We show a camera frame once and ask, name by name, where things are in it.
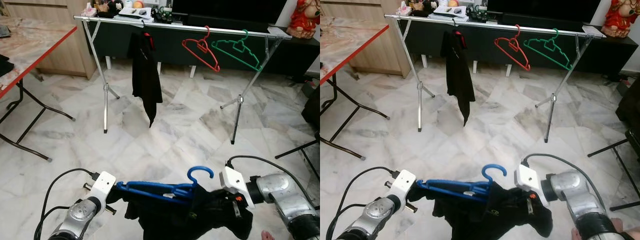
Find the silver metal clothes rack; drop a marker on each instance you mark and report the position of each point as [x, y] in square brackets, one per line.
[480, 25]
[170, 26]

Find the green plastic clothes hanger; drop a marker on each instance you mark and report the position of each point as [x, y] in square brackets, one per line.
[569, 67]
[257, 68]

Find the red and gold figurine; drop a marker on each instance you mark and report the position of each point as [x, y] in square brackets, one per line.
[620, 19]
[302, 20]

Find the marble-pattern table with red edge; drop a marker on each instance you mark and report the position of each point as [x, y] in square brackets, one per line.
[345, 42]
[30, 45]

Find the green mug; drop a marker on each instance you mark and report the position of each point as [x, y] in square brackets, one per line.
[162, 15]
[482, 14]

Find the small black wallet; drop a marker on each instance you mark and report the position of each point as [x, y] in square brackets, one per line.
[4, 31]

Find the black flat-screen TV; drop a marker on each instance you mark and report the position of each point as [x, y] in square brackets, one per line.
[545, 9]
[230, 10]

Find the black folding chair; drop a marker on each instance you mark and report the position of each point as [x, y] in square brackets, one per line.
[314, 107]
[630, 105]

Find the red plastic clothes hanger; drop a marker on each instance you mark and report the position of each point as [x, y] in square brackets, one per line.
[527, 67]
[216, 68]

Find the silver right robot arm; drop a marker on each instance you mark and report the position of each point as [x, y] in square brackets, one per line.
[285, 200]
[575, 197]

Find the blue plastic clothes hanger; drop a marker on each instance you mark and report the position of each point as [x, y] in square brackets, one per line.
[450, 186]
[150, 188]

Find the pink tissue box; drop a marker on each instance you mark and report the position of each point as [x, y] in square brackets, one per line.
[89, 10]
[404, 9]

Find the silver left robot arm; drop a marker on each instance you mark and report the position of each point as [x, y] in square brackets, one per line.
[75, 220]
[370, 217]

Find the black TV console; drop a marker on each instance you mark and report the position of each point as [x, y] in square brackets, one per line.
[485, 50]
[172, 52]

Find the black shirt with knit collar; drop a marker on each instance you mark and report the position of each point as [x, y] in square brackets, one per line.
[200, 220]
[500, 217]

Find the stack of white papers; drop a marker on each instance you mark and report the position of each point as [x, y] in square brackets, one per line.
[450, 13]
[135, 14]

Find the person's bare foot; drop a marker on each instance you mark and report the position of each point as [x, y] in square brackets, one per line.
[268, 236]
[576, 235]

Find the black shirt with red label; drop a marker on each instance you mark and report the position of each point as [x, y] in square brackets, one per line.
[457, 72]
[146, 75]

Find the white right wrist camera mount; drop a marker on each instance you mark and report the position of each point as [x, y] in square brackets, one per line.
[235, 182]
[530, 179]

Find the white paper sheet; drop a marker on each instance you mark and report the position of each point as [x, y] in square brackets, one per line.
[277, 31]
[593, 30]

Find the person's bare leg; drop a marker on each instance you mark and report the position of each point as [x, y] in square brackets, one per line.
[627, 232]

